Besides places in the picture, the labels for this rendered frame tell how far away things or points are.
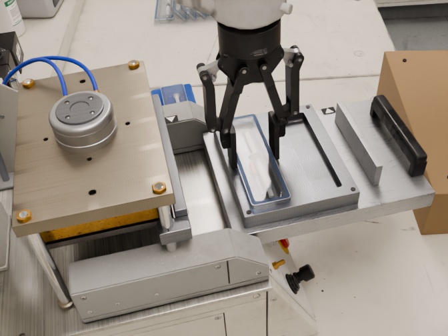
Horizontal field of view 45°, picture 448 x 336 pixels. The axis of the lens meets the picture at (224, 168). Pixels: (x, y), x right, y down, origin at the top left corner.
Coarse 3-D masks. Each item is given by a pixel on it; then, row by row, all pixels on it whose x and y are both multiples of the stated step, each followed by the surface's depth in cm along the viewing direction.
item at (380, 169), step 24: (336, 120) 88; (360, 120) 89; (216, 144) 87; (336, 144) 85; (360, 144) 80; (384, 144) 85; (216, 168) 83; (360, 168) 82; (384, 168) 81; (408, 168) 81; (360, 192) 78; (384, 192) 78; (408, 192) 78; (432, 192) 77; (240, 216) 76; (312, 216) 76; (336, 216) 76; (360, 216) 77; (264, 240) 76
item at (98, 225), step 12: (120, 216) 67; (132, 216) 67; (144, 216) 68; (156, 216) 68; (72, 228) 66; (84, 228) 67; (96, 228) 67; (108, 228) 68; (120, 228) 69; (132, 228) 69; (144, 228) 69; (48, 240) 67; (60, 240) 68; (72, 240) 68; (84, 240) 68
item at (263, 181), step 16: (240, 128) 84; (256, 128) 84; (240, 144) 82; (256, 144) 81; (240, 160) 79; (256, 160) 79; (272, 160) 79; (256, 176) 77; (272, 176) 77; (256, 192) 75; (272, 192) 75; (288, 192) 74
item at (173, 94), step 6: (180, 84) 131; (162, 90) 130; (168, 90) 130; (174, 90) 130; (180, 90) 130; (168, 96) 128; (174, 96) 128; (180, 96) 128; (168, 102) 127; (174, 102) 127
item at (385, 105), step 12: (384, 96) 87; (372, 108) 88; (384, 108) 85; (384, 120) 85; (396, 120) 83; (396, 132) 81; (408, 132) 81; (408, 144) 79; (408, 156) 79; (420, 156) 77; (420, 168) 79
